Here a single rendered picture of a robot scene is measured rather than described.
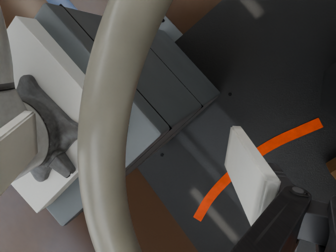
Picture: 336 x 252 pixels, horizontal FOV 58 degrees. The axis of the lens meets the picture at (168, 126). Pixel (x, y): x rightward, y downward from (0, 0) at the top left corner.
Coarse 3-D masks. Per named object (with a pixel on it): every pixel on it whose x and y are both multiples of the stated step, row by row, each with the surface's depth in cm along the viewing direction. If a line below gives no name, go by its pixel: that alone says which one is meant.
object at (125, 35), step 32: (128, 0) 15; (160, 0) 15; (128, 32) 15; (96, 64) 16; (128, 64) 16; (96, 96) 17; (128, 96) 17; (96, 128) 17; (96, 160) 18; (96, 192) 19; (96, 224) 19; (128, 224) 21
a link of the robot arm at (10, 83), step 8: (0, 8) 51; (0, 16) 50; (0, 24) 50; (0, 32) 49; (0, 40) 49; (8, 40) 53; (0, 48) 49; (8, 48) 52; (0, 56) 49; (8, 56) 52; (0, 64) 49; (8, 64) 52; (0, 72) 49; (8, 72) 52; (0, 80) 50; (8, 80) 52; (0, 88) 50; (8, 88) 51
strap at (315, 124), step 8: (312, 120) 127; (296, 128) 130; (304, 128) 129; (312, 128) 128; (280, 136) 132; (288, 136) 131; (296, 136) 130; (264, 144) 135; (272, 144) 134; (280, 144) 133; (264, 152) 136; (224, 176) 145; (216, 184) 147; (224, 184) 145; (208, 192) 149; (216, 192) 148; (208, 200) 150; (200, 208) 152; (200, 216) 153
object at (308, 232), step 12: (276, 168) 16; (288, 180) 15; (312, 204) 13; (324, 204) 13; (312, 216) 13; (324, 216) 12; (300, 228) 13; (312, 228) 13; (324, 228) 13; (312, 240) 13; (324, 240) 13
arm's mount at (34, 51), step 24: (24, 24) 63; (24, 48) 64; (48, 48) 64; (24, 72) 66; (48, 72) 64; (72, 72) 64; (72, 96) 64; (72, 144) 66; (24, 192) 74; (48, 192) 71
